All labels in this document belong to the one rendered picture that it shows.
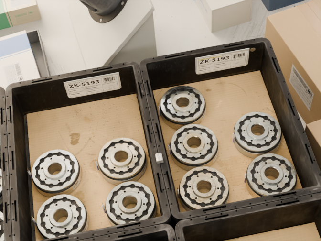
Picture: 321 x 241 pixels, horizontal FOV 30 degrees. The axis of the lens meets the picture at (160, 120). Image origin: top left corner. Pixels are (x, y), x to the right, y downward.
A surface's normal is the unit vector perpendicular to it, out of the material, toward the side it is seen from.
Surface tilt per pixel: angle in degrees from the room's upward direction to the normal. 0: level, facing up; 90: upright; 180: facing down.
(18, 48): 0
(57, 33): 0
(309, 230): 0
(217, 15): 90
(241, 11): 90
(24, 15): 90
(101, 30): 47
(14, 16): 90
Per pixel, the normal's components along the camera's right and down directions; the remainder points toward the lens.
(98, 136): -0.06, -0.55
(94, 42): -0.74, -0.17
